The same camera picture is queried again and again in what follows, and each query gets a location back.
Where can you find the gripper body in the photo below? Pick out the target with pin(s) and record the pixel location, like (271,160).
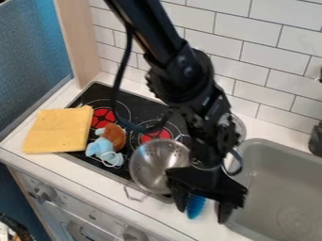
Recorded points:
(205,183)

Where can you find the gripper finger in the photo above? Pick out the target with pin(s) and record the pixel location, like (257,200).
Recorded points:
(224,212)
(180,199)

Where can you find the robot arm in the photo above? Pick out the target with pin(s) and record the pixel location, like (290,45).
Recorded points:
(167,47)

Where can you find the toy stove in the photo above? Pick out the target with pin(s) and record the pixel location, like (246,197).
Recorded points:
(138,108)

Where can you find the silver strainer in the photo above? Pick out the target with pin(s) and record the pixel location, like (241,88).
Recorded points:
(155,163)

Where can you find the toy sink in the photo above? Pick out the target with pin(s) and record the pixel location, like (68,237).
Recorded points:
(281,194)

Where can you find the blue and brown plush toy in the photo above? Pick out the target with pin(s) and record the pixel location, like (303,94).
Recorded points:
(105,142)

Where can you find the tap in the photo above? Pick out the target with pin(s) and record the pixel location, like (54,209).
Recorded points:
(316,139)

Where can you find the yellow cloth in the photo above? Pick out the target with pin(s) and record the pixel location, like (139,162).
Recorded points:
(58,130)

